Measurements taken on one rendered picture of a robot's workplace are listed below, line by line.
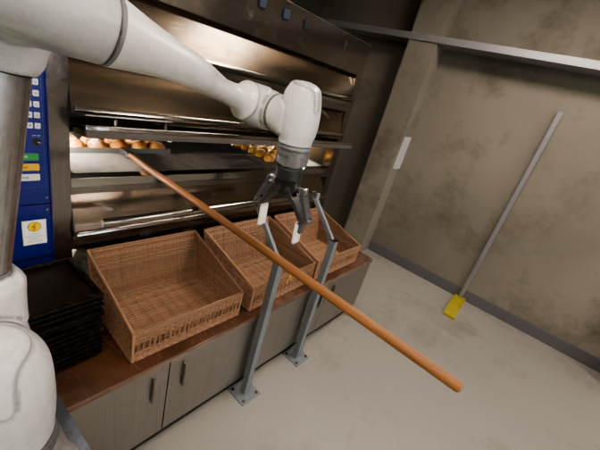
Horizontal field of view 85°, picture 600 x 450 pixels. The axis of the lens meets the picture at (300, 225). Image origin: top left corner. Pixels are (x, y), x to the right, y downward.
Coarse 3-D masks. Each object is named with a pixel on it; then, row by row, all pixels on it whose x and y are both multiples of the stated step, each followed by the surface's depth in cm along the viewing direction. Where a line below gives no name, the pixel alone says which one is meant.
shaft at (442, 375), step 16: (160, 176) 151; (208, 208) 133; (224, 224) 127; (256, 240) 119; (272, 256) 113; (288, 272) 110; (320, 288) 103; (336, 304) 99; (368, 320) 94; (384, 336) 91; (400, 352) 88; (416, 352) 87; (432, 368) 84; (448, 384) 81
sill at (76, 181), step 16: (80, 176) 136; (96, 176) 140; (112, 176) 144; (128, 176) 148; (144, 176) 154; (176, 176) 166; (192, 176) 173; (208, 176) 181; (224, 176) 190; (240, 176) 199; (256, 176) 209
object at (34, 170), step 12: (36, 84) 109; (36, 96) 110; (36, 108) 111; (36, 120) 113; (36, 132) 114; (36, 144) 116; (24, 156) 115; (36, 156) 117; (24, 168) 116; (36, 168) 119; (24, 180) 118; (36, 180) 120
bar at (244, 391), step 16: (192, 208) 136; (224, 208) 148; (256, 208) 166; (320, 208) 201; (112, 224) 113; (272, 240) 164; (336, 240) 199; (272, 272) 164; (320, 272) 207; (272, 288) 166; (304, 320) 222; (256, 336) 180; (304, 336) 227; (256, 352) 184; (288, 352) 236; (240, 384) 203; (240, 400) 193
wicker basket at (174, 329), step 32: (96, 256) 150; (128, 256) 161; (160, 256) 174; (192, 256) 188; (128, 288) 163; (160, 288) 175; (192, 288) 182; (224, 288) 176; (128, 320) 151; (160, 320) 156; (192, 320) 148; (224, 320) 166; (128, 352) 133
